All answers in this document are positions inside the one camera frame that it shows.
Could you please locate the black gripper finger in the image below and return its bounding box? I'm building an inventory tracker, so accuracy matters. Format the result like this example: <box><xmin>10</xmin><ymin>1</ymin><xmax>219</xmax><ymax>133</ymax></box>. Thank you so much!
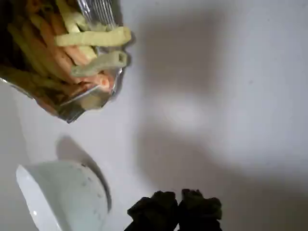
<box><xmin>179</xmin><ymin>189</ymin><xmax>222</xmax><ymax>231</ymax></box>
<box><xmin>124</xmin><ymin>191</ymin><xmax>179</xmax><ymax>231</ymax></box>

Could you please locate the yellow-green veggie straw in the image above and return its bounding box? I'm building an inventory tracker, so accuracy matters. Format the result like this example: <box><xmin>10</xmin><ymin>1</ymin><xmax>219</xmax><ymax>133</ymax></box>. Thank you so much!
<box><xmin>53</xmin><ymin>26</ymin><xmax>132</xmax><ymax>48</ymax></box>

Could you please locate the white scalloped ceramic bowl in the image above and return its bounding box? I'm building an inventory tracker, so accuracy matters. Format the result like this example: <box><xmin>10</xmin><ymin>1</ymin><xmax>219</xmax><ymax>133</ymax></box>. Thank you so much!
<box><xmin>15</xmin><ymin>160</ymin><xmax>112</xmax><ymax>231</ymax></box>

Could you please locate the veggie straw snack packet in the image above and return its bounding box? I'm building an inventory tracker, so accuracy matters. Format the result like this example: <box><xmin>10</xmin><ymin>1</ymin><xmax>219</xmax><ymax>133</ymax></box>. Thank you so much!
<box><xmin>0</xmin><ymin>0</ymin><xmax>132</xmax><ymax>124</ymax></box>

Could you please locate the orange veggie straw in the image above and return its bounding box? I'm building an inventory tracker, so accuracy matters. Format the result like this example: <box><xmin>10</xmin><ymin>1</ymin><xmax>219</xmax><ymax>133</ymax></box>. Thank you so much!
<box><xmin>72</xmin><ymin>45</ymin><xmax>114</xmax><ymax>93</ymax></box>

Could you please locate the pale green curved veggie straw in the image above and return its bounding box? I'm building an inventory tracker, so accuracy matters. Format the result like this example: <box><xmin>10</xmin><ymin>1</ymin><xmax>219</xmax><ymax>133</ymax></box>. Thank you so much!
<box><xmin>70</xmin><ymin>51</ymin><xmax>128</xmax><ymax>77</ymax></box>

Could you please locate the pale yellow veggie straw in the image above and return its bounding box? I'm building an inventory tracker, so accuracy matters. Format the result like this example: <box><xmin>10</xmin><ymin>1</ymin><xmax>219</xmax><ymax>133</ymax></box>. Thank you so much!
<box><xmin>55</xmin><ymin>0</ymin><xmax>88</xmax><ymax>34</ymax></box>

